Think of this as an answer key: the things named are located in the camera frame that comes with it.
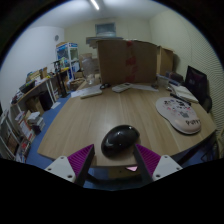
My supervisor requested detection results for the white open notebook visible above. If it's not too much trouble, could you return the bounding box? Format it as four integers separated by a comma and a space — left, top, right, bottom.
169, 84, 200, 104

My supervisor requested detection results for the small black clip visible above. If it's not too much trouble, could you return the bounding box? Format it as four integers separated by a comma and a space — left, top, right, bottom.
99, 82, 112, 90

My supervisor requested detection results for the small cardboard box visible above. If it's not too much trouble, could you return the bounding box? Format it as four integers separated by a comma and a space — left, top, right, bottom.
156, 45, 175, 77

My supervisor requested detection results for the wall air vent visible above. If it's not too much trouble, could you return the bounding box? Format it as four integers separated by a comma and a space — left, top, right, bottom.
94, 22, 117, 37

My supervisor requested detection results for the large cardboard box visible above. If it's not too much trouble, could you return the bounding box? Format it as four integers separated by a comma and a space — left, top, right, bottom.
96, 39, 158, 86

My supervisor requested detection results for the black monitor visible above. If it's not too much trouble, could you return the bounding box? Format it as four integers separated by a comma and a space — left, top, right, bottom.
184, 65, 208, 106

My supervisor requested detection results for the black computer mouse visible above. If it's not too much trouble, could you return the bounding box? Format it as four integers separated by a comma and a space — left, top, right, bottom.
100, 124, 141, 159

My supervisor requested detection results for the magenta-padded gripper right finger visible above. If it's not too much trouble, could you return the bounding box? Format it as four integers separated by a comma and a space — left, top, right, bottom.
133, 143, 184, 185

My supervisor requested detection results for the white paper sheet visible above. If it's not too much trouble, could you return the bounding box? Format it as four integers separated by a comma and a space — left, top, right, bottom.
70, 83, 102, 99

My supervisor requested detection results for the white printed mouse pad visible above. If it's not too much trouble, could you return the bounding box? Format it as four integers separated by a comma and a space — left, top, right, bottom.
155, 96, 202, 135

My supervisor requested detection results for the shelf unit with books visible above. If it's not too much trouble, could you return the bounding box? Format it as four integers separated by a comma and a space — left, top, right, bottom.
0, 109, 46, 164

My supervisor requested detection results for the blue white display cabinet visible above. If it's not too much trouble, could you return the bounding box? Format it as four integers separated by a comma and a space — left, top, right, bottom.
55, 41, 80, 81

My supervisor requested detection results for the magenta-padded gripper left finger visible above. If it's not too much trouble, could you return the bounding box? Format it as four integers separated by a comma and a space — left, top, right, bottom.
44, 143, 96, 188

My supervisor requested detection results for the black chair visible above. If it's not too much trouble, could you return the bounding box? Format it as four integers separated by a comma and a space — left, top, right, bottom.
201, 95, 214, 114

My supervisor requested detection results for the ceiling light tube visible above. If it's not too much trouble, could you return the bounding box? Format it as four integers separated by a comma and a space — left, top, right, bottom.
89, 0, 101, 11

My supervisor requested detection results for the black marker pen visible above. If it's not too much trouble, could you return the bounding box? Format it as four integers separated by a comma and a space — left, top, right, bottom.
169, 92, 192, 106

